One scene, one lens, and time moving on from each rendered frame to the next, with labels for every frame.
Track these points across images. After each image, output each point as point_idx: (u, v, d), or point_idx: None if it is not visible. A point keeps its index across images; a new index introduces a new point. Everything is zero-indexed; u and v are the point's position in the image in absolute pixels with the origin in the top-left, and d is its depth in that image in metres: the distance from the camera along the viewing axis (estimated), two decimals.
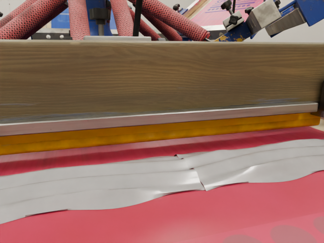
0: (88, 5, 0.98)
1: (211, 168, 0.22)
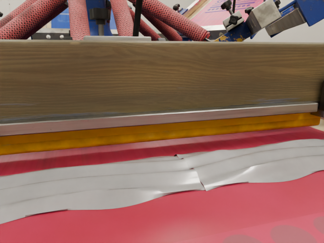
0: (88, 5, 0.98)
1: (211, 168, 0.22)
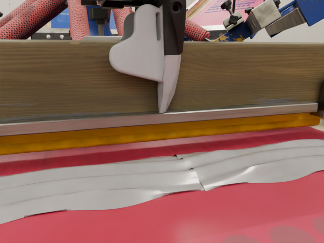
0: None
1: (210, 168, 0.22)
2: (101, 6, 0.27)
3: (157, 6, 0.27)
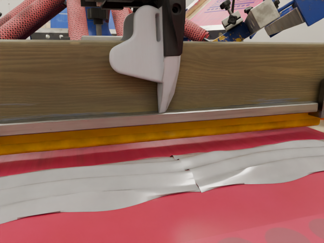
0: None
1: (207, 169, 0.22)
2: (100, 6, 0.27)
3: (156, 6, 0.27)
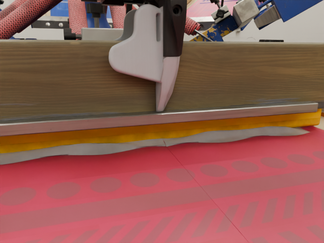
0: None
1: None
2: (101, 3, 0.26)
3: (157, 4, 0.27)
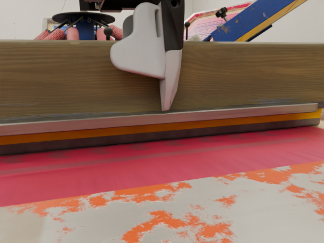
0: (81, 39, 1.35)
1: None
2: (99, 9, 0.27)
3: None
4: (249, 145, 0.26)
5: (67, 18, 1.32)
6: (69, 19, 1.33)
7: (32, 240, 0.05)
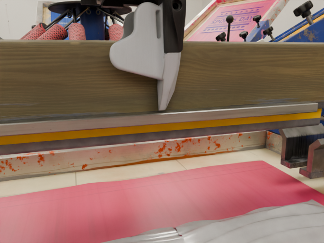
0: (87, 36, 1.02)
1: None
2: (101, 5, 0.27)
3: (157, 5, 0.27)
4: None
5: (68, 8, 0.98)
6: (71, 9, 0.99)
7: None
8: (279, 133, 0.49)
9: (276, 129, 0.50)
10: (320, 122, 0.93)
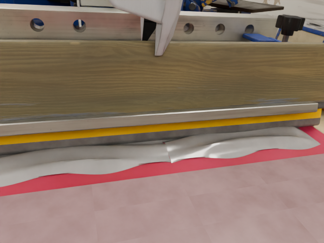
0: None
1: (179, 143, 0.29)
2: None
3: None
4: None
5: None
6: None
7: None
8: None
9: None
10: None
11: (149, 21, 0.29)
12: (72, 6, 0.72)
